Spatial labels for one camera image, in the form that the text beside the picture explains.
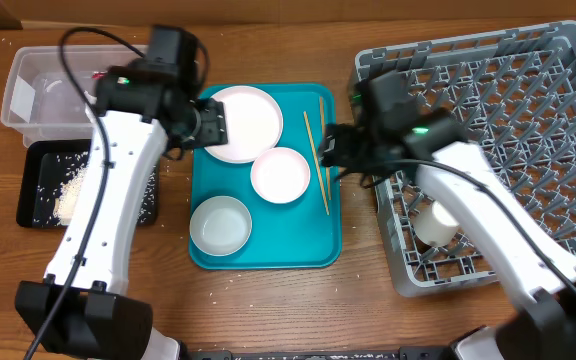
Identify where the pink bowl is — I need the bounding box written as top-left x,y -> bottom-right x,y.
250,147 -> 311,204

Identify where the white paper cup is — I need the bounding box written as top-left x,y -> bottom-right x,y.
412,201 -> 459,247

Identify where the grey bowl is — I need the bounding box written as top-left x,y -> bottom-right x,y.
189,196 -> 252,257

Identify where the red snack wrapper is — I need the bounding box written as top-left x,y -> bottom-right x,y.
91,71 -> 107,80

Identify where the rice pile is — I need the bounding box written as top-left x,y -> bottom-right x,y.
31,151 -> 159,228

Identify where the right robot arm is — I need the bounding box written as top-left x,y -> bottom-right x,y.
318,70 -> 576,359

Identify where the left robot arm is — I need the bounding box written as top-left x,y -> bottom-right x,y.
15,25 -> 228,359

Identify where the grey dishwasher rack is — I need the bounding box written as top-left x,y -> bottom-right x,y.
346,20 -> 576,299

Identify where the large white plate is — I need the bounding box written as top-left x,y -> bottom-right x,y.
205,85 -> 283,164

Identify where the right wooden chopstick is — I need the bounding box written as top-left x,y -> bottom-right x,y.
319,96 -> 332,200

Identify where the wooden chopstick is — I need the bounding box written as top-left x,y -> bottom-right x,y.
319,96 -> 332,200
303,111 -> 330,216

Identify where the left wooden chopstick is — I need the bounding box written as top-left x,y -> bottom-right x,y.
303,111 -> 330,216

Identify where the teal serving tray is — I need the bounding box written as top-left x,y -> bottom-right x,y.
189,83 -> 342,270

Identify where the clear plastic bin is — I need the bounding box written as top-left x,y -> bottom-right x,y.
1,45 -> 137,147

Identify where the black plastic tray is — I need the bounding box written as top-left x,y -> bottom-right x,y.
15,137 -> 160,230

